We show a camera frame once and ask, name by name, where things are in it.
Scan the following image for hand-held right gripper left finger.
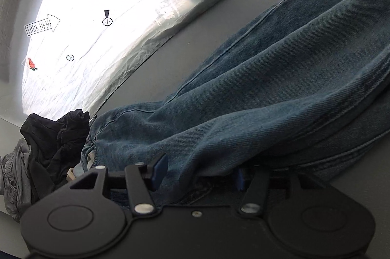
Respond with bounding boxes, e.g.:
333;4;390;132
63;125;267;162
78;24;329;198
69;153;169;217

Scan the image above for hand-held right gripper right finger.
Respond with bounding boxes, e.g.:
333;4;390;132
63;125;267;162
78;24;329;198
236;168;323;218

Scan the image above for blue denim jeans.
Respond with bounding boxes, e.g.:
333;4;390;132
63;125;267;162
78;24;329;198
81;0;390;208

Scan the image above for beige cloth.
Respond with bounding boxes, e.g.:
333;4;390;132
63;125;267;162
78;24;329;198
66;167;81;185

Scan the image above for black cloth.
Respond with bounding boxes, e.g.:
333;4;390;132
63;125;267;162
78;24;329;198
20;109;90;205

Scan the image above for white carrot-print plastic sheet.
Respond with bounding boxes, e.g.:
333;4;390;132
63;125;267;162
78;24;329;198
0;0;366;122

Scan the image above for grey cloth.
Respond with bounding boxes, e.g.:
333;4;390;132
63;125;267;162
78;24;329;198
0;139;34;221

